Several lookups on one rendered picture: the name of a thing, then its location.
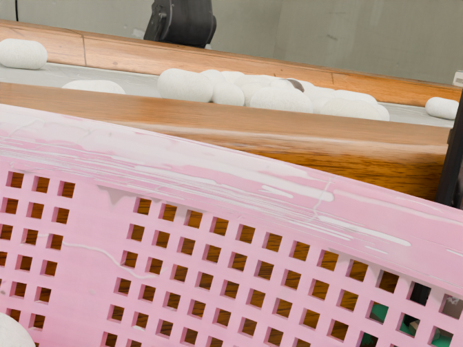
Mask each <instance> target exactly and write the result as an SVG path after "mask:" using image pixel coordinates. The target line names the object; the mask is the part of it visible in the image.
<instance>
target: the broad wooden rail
mask: <svg viewBox="0 0 463 347"><path fill-rule="evenodd" d="M5 39H21V40H27V41H36V42H38V43H40V44H41V45H42V46H43V47H44V48H45V49H46V51H47V54H48V58H47V61H46V63H56V64H62V65H73V66H79V67H90V68H96V69H103V70H114V71H120V72H131V73H137V74H149V75H154V76H160V75H161V74H162V73H163V72H164V71H165V70H168V69H172V68H175V69H180V70H185V71H189V72H195V73H201V72H204V71H206V70H217V71H219V72H224V71H228V72H241V73H243V74H244V75H259V76H260V75H267V76H273V77H278V78H284V79H286V78H294V79H296V80H299V81H306V82H309V83H311V84H313V85H314V86H316V87H322V88H329V89H333V90H335V91H336V90H346V91H350V92H357V93H362V94H368V95H370V96H372V97H374V99H375V100H376V101H377V102H381V103H392V104H398V105H409V106H415V107H425V105H426V102H427V101H428V100H429V99H430V98H433V97H439V98H445V99H449V100H453V101H456V102H458V103H459V101H460V97H461V94H462V89H463V87H458V86H454V85H449V84H444V83H436V82H430V81H421V80H416V79H411V78H402V77H397V76H388V75H383V74H374V73H369V72H360V71H355V70H346V69H340V68H336V67H327V66H321V65H312V64H307V63H299V62H293V61H284V60H279V59H271V58H265V57H260V56H251V55H246V54H237V53H232V52H223V51H218V50H209V49H204V48H195V47H190V46H184V45H176V44H171V43H161V42H156V41H147V40H142V39H133V38H128V37H123V36H114V35H109V34H100V33H95V32H86V31H81V30H72V29H67V28H58V27H52V26H48V25H39V24H33V23H24V22H19V21H11V20H5V19H0V42H2V41H3V40H5Z"/></svg>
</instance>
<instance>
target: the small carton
mask: <svg viewBox="0 0 463 347"><path fill-rule="evenodd" d="M453 85H454V86H458V87H463V71H459V70H456V71H455V77H454V80H453Z"/></svg>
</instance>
